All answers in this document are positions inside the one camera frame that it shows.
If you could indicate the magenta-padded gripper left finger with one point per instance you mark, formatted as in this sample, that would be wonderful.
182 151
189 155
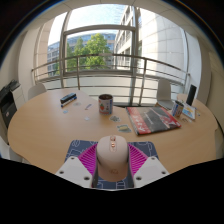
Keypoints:
71 170

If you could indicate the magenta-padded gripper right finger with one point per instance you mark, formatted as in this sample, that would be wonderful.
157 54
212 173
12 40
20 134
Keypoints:
152 170

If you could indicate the beige computer mouse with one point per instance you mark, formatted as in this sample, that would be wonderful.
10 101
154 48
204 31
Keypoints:
112 158

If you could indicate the dark blue patterned mouse pad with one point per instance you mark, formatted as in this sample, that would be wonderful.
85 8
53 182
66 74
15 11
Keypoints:
75 148

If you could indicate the red magazine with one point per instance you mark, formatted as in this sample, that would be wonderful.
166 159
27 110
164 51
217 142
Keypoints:
153 120

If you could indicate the yellow and blue card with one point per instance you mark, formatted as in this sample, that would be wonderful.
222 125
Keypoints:
124 128

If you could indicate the small pale sticker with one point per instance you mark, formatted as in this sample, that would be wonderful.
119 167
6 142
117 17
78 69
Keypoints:
86 118

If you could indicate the small blue sticker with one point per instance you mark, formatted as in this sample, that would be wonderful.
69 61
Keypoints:
65 111

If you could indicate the teal sticker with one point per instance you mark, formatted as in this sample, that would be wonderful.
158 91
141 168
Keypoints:
115 118

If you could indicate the purple strip sticker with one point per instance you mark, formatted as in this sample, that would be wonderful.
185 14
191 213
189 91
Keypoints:
88 106

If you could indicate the small printed cup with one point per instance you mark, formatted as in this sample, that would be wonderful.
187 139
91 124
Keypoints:
177 109

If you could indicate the pale round sticker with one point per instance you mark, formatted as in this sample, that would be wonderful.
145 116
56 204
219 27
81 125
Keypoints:
77 104

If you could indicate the white chair with wooden legs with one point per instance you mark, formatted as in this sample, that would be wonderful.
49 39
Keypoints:
6 151

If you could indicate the blue and yellow booklet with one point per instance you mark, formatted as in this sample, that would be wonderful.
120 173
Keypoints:
189 111

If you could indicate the black whiteboard eraser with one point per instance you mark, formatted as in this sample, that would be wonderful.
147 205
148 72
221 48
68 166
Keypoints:
67 97

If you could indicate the mug with strawberry print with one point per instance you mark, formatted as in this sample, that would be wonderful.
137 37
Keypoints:
105 105

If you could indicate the black upright speaker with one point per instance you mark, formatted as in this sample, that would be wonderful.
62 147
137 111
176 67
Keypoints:
191 95

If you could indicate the black and white printer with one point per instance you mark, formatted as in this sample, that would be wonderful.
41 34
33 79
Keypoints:
8 106

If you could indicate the metal balcony railing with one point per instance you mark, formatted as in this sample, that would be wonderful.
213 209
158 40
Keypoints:
110 70

